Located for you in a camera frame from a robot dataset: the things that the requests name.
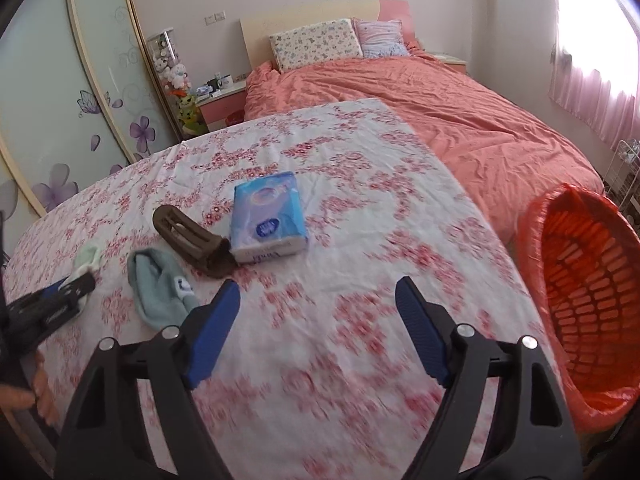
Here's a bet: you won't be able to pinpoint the small pale green sock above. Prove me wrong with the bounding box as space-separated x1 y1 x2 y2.
73 243 101 280

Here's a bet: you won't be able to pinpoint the person's hand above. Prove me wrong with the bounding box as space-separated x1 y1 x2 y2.
0 351 58 426

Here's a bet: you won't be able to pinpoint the light green sock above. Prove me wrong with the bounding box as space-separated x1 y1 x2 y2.
127 247 201 330

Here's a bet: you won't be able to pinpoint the blue tissue pack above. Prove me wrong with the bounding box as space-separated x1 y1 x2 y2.
230 171 308 264

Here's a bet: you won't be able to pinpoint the floral pink tablecloth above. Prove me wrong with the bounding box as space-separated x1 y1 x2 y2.
4 99 544 479

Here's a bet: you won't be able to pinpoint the salmon pink bed duvet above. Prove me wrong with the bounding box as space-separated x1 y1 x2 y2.
244 50 603 243

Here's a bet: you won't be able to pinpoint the red plastic laundry basket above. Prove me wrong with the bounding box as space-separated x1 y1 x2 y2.
515 184 639 434

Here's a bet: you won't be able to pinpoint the glass floral wardrobe doors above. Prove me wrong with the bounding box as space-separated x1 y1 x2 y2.
0 0 181 221

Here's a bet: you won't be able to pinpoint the pink white nightstand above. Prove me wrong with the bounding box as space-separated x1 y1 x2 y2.
198 80 246 132

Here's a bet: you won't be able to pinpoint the plush toy display tube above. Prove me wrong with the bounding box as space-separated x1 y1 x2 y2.
148 28 208 138

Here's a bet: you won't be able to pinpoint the white mug on nightstand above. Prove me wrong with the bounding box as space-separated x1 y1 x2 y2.
216 74 233 89

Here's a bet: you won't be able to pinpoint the far bedside nightstand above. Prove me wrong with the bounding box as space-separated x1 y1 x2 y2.
432 53 466 75

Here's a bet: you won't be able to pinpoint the striped pink pillow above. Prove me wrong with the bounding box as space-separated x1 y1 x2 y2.
352 18 409 58

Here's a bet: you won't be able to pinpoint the floral white pillow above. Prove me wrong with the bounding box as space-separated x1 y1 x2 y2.
269 18 363 73

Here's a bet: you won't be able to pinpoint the beige pink headboard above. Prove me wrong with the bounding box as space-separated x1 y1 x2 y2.
240 0 416 70

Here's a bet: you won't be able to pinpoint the pink window curtain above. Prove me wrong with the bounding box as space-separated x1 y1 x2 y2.
550 0 639 148

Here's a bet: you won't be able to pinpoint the white wire rack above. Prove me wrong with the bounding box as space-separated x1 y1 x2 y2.
603 139 639 210

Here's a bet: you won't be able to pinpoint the white wall outlet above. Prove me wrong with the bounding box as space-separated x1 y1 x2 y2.
205 11 226 25

